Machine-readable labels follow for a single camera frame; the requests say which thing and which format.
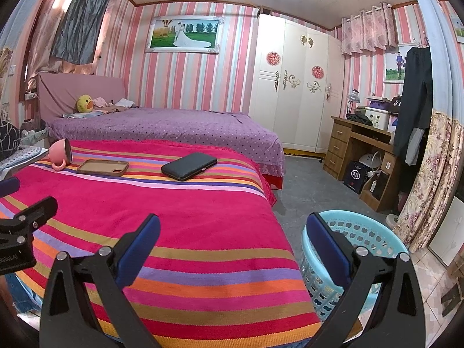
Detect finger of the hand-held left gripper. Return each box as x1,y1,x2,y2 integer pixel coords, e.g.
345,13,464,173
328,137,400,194
0,196,59,237
0,177,20,197

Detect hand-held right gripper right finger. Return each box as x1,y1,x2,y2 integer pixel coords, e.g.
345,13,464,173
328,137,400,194
306,211,425,348

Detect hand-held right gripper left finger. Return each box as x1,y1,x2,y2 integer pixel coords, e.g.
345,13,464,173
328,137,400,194
39,213,164,348

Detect light blue plastic basket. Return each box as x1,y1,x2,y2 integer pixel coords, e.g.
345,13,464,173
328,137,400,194
301,209,410,321

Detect polka dot cushion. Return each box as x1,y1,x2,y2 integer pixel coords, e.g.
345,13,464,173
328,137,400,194
0,146,49,173

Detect black white patterned bag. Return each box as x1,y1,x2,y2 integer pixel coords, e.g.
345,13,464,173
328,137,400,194
0,121,22,160

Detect pink mug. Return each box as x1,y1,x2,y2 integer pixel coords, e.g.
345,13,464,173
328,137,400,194
48,138,73,171

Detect pink striped blanket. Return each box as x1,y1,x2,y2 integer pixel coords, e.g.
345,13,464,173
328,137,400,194
0,139,323,348

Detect brown cardboard tray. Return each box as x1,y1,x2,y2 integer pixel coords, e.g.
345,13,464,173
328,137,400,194
77,159,130,178

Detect black zip case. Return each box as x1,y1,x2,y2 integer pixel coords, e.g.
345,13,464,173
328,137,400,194
161,152,218,182

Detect wooden desk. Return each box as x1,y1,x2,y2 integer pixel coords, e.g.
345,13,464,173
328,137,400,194
322,116,403,213

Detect yellow duck plush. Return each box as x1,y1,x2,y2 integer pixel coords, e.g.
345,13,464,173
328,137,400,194
74,95,94,114

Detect mauve covered headboard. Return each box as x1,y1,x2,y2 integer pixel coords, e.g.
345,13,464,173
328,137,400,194
37,72,127,122

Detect white panel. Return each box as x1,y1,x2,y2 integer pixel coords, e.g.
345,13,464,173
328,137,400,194
428,196,464,265

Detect bed with purple dotted cover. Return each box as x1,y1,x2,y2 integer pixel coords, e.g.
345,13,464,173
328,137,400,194
45,107,287,178

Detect pink floral curtain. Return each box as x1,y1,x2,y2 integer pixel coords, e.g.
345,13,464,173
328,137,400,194
393,0,464,252

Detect dark clothes on desk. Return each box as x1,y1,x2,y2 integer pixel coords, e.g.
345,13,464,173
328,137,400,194
346,112,374,127

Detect white wardrobe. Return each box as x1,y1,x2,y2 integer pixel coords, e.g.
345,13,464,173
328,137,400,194
248,14,343,155

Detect white storage box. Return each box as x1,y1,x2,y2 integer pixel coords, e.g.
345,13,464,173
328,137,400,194
364,109,390,130

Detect pink window curtain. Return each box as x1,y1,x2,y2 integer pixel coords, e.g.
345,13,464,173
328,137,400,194
25,0,80,91

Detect desk lamp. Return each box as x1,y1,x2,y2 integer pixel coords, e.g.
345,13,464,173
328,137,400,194
346,89,359,117

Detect black hanging clothes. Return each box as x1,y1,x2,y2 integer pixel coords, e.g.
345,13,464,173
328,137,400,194
392,45,434,165

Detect grey window curtain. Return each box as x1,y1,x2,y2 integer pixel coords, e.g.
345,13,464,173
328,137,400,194
49,0,113,65

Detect small framed photo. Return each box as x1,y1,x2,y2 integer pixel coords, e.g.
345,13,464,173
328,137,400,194
383,43,408,85

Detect framed wedding photo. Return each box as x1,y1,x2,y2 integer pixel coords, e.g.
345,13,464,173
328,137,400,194
145,15,222,54

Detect pink short curtain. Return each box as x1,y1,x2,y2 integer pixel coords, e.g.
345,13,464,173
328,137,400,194
341,3,397,56

